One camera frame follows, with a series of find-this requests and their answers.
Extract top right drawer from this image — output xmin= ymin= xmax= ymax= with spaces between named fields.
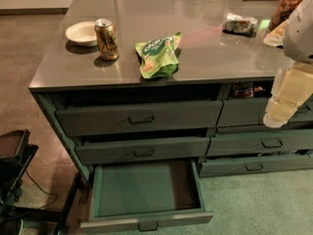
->
xmin=217 ymin=97 xmax=313 ymax=127

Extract top left drawer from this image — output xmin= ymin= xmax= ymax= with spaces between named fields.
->
xmin=56 ymin=100 xmax=222 ymax=136

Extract open bottom left drawer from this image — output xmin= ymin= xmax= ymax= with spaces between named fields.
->
xmin=80 ymin=160 xmax=212 ymax=234

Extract glass jar of snacks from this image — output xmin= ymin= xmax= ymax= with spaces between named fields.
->
xmin=269 ymin=0 xmax=302 ymax=30

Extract gold soda can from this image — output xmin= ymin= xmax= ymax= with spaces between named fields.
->
xmin=94 ymin=19 xmax=119 ymax=61

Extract middle left drawer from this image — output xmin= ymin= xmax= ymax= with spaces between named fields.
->
xmin=75 ymin=137 xmax=209 ymax=165

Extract grey drawer cabinet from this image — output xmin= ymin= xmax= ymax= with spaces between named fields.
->
xmin=29 ymin=0 xmax=313 ymax=235

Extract green rice chip bag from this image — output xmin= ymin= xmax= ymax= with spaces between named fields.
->
xmin=135 ymin=32 xmax=182 ymax=79

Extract white bowl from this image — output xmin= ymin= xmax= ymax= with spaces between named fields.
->
xmin=66 ymin=22 xmax=97 ymax=47

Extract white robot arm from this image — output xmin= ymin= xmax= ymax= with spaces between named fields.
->
xmin=263 ymin=0 xmax=313 ymax=128

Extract bottom right drawer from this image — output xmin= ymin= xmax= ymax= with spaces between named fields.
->
xmin=200 ymin=154 xmax=313 ymax=177

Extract middle right drawer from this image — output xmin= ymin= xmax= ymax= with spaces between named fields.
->
xmin=207 ymin=129 xmax=313 ymax=157

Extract snack bags in drawer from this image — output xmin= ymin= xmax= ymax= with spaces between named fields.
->
xmin=231 ymin=81 xmax=272 ymax=98

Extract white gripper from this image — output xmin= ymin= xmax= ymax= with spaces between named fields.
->
xmin=263 ymin=21 xmax=313 ymax=128

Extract black stand with cables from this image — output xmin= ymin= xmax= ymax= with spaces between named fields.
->
xmin=0 ymin=129 xmax=81 ymax=235

